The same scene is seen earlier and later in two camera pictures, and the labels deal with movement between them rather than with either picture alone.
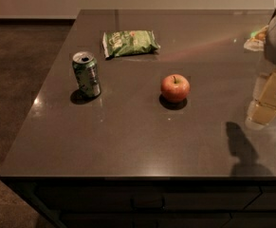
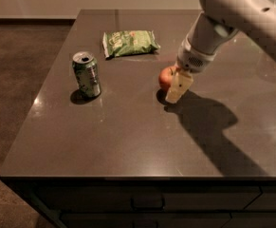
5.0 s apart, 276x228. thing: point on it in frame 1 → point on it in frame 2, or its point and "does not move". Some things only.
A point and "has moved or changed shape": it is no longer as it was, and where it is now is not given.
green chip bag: [123, 43] does not move
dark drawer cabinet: [158, 201] does not move
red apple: [174, 87] has moved or changed shape
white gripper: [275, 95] → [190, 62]
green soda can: [85, 69] does not move
